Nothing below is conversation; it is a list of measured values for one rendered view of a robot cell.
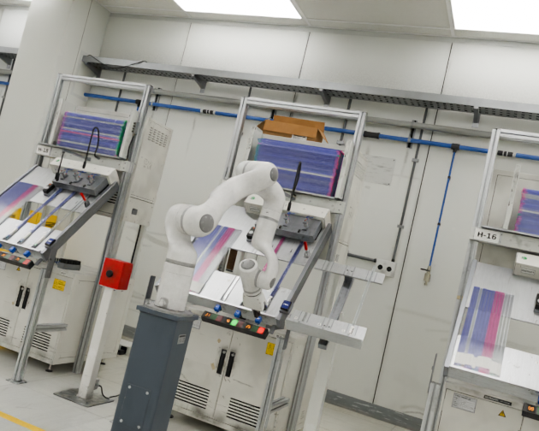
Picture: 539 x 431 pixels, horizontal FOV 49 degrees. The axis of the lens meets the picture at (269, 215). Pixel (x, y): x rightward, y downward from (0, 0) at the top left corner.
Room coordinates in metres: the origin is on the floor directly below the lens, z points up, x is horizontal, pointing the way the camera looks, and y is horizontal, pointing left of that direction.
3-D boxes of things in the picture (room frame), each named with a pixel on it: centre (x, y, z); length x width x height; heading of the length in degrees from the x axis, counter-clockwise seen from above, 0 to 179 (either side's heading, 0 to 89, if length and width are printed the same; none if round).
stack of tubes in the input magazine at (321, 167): (3.36, -0.09, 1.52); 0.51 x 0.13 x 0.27; 68
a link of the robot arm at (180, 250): (2.35, 0.32, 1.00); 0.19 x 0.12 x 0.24; 44
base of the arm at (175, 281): (2.33, 0.30, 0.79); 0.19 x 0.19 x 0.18
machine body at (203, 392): (3.49, -0.08, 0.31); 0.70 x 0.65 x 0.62; 68
